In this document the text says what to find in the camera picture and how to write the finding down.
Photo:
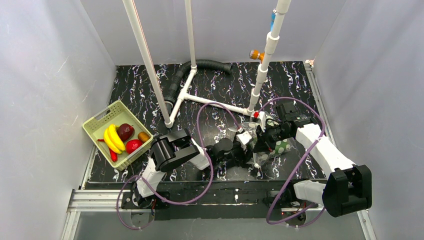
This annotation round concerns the blue clamp knob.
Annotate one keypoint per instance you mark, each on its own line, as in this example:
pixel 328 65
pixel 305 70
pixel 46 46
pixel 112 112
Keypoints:
pixel 272 18

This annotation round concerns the white PVC pipe frame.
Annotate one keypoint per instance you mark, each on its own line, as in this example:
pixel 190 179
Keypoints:
pixel 170 105

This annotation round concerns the dark red fake fruit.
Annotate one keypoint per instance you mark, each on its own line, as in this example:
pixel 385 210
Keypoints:
pixel 125 131

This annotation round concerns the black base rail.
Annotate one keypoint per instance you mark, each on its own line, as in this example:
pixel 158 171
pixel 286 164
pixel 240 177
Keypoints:
pixel 226 200

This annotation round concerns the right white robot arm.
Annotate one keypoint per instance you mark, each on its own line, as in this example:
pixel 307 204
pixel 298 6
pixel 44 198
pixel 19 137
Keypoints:
pixel 348 188

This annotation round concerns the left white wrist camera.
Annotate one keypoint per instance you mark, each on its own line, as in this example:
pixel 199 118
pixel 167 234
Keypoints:
pixel 244 138

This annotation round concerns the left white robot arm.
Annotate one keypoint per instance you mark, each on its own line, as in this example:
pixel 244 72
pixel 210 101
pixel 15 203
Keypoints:
pixel 170 151

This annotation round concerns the orange clamp knob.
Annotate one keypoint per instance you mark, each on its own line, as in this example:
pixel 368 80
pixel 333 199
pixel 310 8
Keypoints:
pixel 256 55

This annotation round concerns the red fake apple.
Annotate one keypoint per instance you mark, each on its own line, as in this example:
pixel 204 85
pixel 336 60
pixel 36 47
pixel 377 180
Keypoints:
pixel 133 145

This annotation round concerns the clear polka dot zip bag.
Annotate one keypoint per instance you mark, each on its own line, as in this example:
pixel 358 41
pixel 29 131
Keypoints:
pixel 281 148

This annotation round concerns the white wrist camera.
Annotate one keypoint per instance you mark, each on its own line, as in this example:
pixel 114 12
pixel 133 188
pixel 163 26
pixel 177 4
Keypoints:
pixel 244 138
pixel 260 117

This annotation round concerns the light green plastic basket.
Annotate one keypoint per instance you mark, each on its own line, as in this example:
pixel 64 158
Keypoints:
pixel 116 113

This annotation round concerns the red fake chili pepper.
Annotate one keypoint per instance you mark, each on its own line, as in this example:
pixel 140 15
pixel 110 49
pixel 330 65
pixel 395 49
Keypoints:
pixel 113 155

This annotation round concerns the yellow fake banana bunch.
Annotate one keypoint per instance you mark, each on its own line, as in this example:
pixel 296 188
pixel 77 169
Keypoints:
pixel 112 139

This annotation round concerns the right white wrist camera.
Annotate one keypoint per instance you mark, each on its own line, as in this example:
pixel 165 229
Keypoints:
pixel 260 117

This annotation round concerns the orange fake fruit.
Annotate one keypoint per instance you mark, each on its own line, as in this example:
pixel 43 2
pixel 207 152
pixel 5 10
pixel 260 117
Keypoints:
pixel 143 137

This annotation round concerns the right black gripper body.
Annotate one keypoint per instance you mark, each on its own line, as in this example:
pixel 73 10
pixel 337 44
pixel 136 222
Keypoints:
pixel 265 138

